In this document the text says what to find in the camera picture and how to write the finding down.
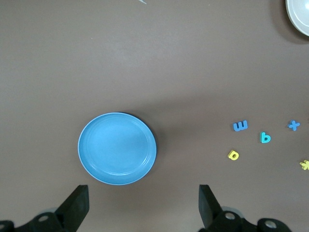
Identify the blue foam plus sign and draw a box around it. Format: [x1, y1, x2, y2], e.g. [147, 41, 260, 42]
[287, 120, 301, 131]

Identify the blue foam letter m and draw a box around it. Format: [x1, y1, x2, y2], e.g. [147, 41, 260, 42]
[233, 119, 249, 132]

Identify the off-white plate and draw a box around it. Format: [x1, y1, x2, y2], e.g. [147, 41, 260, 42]
[285, 0, 309, 37]

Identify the blue plate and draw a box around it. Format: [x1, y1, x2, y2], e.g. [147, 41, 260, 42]
[77, 112, 157, 186]

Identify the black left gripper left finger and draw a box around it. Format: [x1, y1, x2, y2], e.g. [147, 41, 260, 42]
[0, 185, 90, 232]

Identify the yellow foam letter o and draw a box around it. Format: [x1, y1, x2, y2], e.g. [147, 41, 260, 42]
[227, 149, 240, 161]

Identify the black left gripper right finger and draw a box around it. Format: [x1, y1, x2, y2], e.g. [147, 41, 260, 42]
[198, 184, 290, 232]

